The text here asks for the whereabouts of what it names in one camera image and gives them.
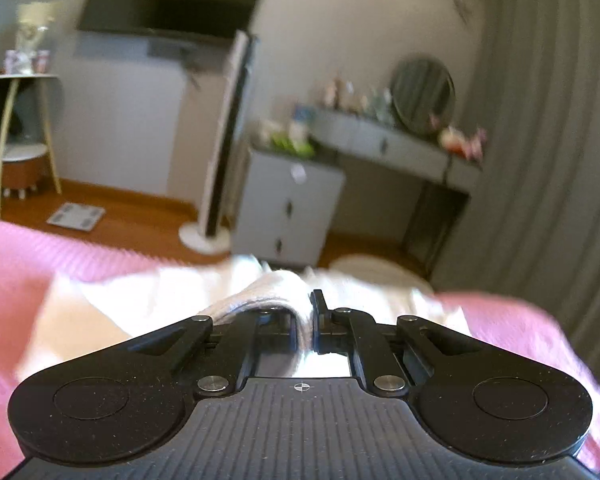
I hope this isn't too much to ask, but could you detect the round black-framed mirror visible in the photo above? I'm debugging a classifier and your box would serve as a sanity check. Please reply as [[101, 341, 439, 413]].
[[391, 56, 456, 135]]

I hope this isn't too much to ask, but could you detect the blue and white box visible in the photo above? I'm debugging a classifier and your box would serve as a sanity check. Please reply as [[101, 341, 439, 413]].
[[290, 105, 315, 143]]

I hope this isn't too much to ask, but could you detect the brown footstool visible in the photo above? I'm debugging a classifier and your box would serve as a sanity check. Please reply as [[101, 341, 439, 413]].
[[2, 157, 51, 198]]

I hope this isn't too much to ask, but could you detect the group of cosmetic bottles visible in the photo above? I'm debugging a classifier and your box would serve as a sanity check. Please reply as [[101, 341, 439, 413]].
[[322, 78, 395, 121]]

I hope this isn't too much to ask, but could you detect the grey vanity desk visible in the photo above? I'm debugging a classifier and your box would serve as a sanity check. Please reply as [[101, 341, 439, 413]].
[[310, 106, 483, 281]]

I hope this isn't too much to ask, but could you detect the grey drawer cabinet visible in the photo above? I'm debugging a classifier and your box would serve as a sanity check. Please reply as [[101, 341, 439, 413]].
[[232, 147, 347, 268]]

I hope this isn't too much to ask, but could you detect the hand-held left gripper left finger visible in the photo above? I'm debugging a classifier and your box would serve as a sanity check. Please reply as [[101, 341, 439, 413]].
[[125, 310, 303, 397]]

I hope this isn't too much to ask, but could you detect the grey curtain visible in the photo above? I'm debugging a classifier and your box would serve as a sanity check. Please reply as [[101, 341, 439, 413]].
[[432, 0, 600, 361]]

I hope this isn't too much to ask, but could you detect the green dish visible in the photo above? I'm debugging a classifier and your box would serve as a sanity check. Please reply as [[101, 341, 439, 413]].
[[270, 132, 315, 156]]

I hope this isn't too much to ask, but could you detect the pink plush toy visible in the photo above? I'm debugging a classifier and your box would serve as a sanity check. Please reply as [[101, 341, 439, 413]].
[[437, 127, 488, 161]]

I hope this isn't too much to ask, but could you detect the white tower fan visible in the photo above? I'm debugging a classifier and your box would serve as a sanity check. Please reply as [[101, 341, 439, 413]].
[[179, 30, 258, 255]]

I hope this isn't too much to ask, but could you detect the cream flower bouquet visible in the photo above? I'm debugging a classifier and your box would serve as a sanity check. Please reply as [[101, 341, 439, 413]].
[[16, 2, 56, 73]]

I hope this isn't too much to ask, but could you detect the white knit sweater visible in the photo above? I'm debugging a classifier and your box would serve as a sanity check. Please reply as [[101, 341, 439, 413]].
[[17, 255, 473, 381]]

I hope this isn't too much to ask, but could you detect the grey bathroom scale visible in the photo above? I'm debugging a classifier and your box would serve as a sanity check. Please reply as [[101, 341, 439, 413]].
[[47, 202, 106, 232]]

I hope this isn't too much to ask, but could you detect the white two-tier side table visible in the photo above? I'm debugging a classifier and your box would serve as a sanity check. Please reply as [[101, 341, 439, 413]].
[[0, 74, 63, 220]]

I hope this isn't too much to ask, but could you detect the pink ribbed blanket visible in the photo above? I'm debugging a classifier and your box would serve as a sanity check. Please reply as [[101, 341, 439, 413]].
[[0, 216, 600, 473]]

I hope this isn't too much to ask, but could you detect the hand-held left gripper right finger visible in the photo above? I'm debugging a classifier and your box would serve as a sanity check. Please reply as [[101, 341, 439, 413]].
[[311, 289, 475, 396]]

